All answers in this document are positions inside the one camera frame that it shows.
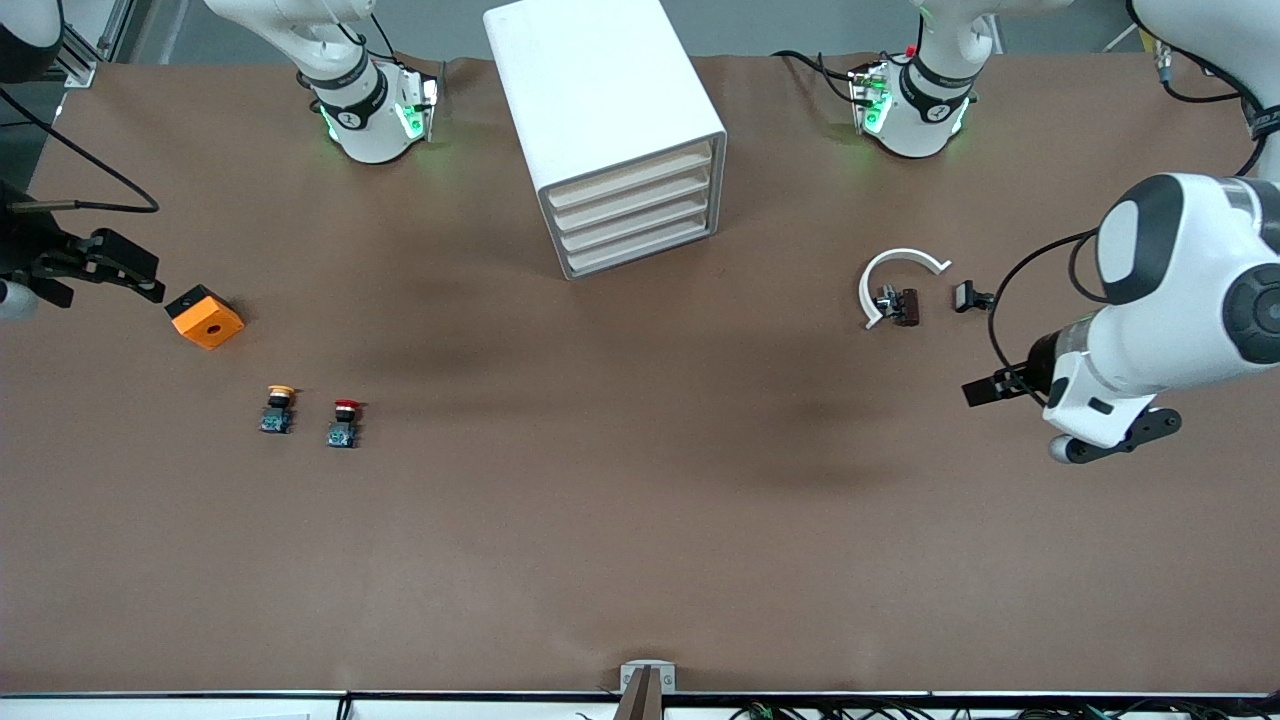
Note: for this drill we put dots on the red push button switch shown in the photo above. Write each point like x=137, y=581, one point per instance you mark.
x=342, y=435

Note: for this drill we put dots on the yellow push button switch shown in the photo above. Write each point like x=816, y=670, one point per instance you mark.
x=275, y=420

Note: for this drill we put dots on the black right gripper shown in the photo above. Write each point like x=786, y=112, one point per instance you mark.
x=22, y=245

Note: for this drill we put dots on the small black clip component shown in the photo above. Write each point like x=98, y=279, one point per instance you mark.
x=965, y=296

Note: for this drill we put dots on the dark brown small component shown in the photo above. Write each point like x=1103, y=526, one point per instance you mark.
x=907, y=307

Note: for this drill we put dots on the white curved plastic piece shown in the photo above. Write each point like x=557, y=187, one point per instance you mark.
x=908, y=253

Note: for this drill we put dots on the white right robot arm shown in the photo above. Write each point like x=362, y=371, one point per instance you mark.
x=370, y=110

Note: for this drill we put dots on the grey metal bracket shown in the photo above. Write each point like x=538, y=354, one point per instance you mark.
x=630, y=675

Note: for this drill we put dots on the orange box with hole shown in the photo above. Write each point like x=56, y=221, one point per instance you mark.
x=205, y=325

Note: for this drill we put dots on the aluminium frame profile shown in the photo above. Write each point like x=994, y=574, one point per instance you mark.
x=85, y=60

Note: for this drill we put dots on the white table edge rail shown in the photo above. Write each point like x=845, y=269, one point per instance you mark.
x=200, y=708

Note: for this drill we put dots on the brown vertical bar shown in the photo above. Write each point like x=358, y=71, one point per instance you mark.
x=640, y=705

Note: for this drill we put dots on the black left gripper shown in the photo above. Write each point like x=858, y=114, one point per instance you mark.
x=1036, y=371

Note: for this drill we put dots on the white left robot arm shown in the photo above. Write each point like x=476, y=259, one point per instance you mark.
x=1180, y=280

